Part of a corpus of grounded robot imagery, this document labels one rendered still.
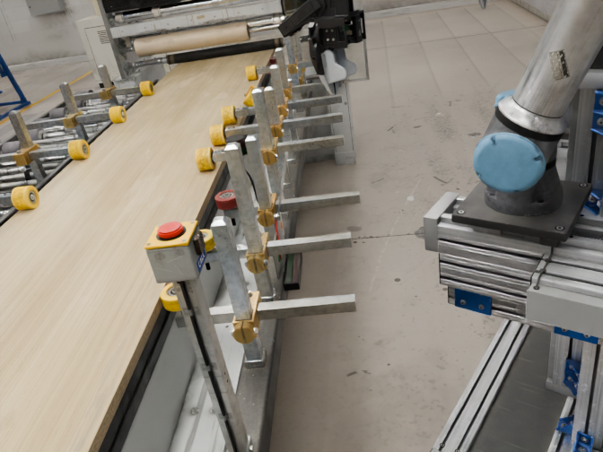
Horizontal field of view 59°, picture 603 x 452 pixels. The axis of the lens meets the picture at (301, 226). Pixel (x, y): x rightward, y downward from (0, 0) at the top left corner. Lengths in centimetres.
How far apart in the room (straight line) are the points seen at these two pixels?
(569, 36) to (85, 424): 101
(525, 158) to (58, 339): 102
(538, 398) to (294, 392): 91
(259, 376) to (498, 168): 72
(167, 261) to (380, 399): 146
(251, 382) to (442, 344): 123
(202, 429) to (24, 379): 41
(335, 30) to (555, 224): 55
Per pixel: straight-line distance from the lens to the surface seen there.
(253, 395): 129
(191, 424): 139
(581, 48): 92
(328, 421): 213
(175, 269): 86
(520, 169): 97
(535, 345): 210
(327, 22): 103
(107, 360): 120
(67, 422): 111
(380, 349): 237
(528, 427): 184
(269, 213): 164
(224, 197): 171
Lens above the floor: 160
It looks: 29 degrees down
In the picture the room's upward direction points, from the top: 10 degrees counter-clockwise
